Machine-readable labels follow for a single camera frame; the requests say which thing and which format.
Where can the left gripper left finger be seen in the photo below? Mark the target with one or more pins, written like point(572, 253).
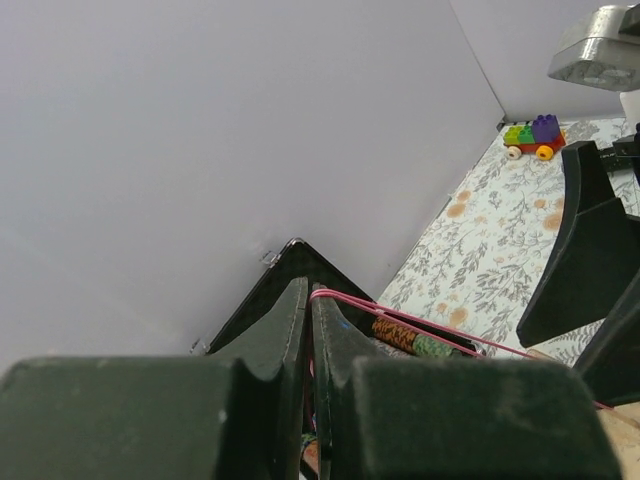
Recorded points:
point(235, 414)

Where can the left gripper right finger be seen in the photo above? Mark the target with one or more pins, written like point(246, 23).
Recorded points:
point(472, 417)

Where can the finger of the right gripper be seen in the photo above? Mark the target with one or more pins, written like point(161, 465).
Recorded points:
point(594, 258)
point(609, 364)

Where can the floral table mat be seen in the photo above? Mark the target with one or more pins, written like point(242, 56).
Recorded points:
point(477, 264)

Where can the colourful toy block train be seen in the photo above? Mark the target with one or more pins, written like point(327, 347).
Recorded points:
point(542, 137)

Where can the orange green chip row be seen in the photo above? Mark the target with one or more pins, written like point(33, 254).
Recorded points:
point(409, 341)

